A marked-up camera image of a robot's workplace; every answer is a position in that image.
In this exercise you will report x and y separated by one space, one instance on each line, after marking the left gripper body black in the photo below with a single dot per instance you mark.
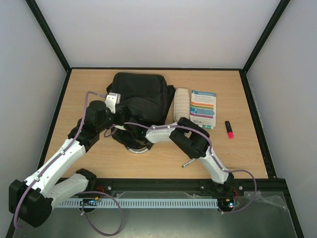
103 126

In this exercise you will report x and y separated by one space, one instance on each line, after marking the black student bag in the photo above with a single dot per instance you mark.
144 99

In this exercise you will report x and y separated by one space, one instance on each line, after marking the beige pencil case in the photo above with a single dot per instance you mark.
181 104

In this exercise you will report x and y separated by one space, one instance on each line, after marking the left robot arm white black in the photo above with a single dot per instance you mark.
33 199

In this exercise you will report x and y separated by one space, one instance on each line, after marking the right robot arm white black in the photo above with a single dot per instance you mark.
195 142

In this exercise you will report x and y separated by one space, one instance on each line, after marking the colourful booklet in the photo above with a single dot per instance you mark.
203 108

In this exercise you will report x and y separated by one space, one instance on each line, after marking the green capped marker pen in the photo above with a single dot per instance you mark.
188 163

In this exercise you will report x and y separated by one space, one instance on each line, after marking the green glue stick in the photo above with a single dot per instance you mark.
205 126

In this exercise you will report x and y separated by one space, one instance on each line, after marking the pink highlighter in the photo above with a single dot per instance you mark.
229 130

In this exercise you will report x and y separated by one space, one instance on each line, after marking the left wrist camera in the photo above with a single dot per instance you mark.
113 100

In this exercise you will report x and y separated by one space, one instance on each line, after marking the bag grey metal handle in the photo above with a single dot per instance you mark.
138 151

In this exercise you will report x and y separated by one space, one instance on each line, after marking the black aluminium frame rail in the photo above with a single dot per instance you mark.
158 184

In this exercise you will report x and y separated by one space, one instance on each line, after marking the grey slotted cable duct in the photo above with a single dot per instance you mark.
139 203

